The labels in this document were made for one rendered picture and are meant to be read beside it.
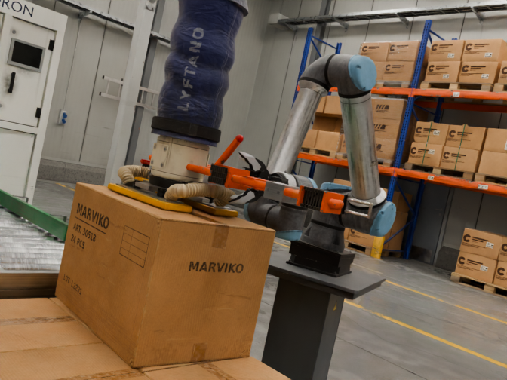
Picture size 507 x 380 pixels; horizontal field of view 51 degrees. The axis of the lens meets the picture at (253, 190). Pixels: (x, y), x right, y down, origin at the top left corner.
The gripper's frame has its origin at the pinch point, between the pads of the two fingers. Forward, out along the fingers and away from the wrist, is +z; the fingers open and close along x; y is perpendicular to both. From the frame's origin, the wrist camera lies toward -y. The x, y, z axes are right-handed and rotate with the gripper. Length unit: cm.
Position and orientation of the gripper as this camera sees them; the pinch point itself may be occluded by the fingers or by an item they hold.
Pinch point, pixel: (235, 177)
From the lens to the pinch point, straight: 152.6
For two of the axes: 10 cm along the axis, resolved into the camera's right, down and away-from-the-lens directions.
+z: -7.0, -1.2, -7.1
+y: -6.8, -1.8, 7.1
